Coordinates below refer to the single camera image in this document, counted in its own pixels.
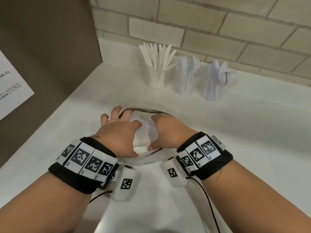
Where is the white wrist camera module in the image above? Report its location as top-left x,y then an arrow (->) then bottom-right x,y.
164,157 -> 189,187
111,165 -> 137,202

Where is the clear cup holding knives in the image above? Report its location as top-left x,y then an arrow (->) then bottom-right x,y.
147,62 -> 171,90

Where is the bunch of white plastic spoons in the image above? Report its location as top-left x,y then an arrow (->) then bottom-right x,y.
207,60 -> 237,101

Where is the black wristband with marker tiles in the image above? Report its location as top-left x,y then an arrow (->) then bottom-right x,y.
48,137 -> 120,194
176,132 -> 234,181

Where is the person's left forearm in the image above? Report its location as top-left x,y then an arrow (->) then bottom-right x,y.
0,167 -> 108,233

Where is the bunch of white plastic forks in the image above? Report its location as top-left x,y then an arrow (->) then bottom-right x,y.
179,56 -> 200,95

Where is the bunch of white plastic knives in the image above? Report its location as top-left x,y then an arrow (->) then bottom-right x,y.
139,43 -> 177,89

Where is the person's right hand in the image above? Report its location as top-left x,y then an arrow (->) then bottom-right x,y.
147,114 -> 198,151

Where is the person's left hand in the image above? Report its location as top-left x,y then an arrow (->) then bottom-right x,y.
91,106 -> 143,158

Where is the brown cabinet panel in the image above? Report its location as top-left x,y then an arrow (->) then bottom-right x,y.
0,0 -> 104,168

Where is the white paper notice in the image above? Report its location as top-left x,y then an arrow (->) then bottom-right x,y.
0,49 -> 35,122

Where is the clear cup holding forks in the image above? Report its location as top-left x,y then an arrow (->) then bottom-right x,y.
173,62 -> 199,96

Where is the clear plastic container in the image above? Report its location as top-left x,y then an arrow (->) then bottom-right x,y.
119,106 -> 176,166

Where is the person's right forearm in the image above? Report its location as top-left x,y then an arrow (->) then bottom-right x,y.
196,158 -> 311,233

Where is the clear cup holding spoons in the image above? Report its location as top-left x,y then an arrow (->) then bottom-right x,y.
199,67 -> 239,102

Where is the thin black cable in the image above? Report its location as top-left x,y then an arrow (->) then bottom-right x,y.
186,176 -> 220,233
89,190 -> 114,204

